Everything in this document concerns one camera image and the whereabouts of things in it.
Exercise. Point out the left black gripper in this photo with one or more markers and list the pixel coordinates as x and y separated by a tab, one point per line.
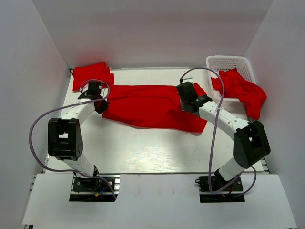
105	105

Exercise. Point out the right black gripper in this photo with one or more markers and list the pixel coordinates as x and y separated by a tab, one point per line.
182	106

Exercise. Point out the red t shirt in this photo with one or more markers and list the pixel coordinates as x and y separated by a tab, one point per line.
98	71
151	106

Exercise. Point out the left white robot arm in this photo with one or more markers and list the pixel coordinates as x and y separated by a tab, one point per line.
65	142

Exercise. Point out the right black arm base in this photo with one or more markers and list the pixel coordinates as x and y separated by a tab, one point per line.
231	194

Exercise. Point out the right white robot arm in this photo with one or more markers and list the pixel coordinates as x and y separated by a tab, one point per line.
249	138

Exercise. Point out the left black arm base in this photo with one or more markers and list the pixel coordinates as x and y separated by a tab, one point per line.
89	190

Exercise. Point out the red t shirts in basket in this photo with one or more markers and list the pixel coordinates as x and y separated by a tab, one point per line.
233	85

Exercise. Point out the white plastic basket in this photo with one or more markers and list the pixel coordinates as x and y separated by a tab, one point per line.
225	63

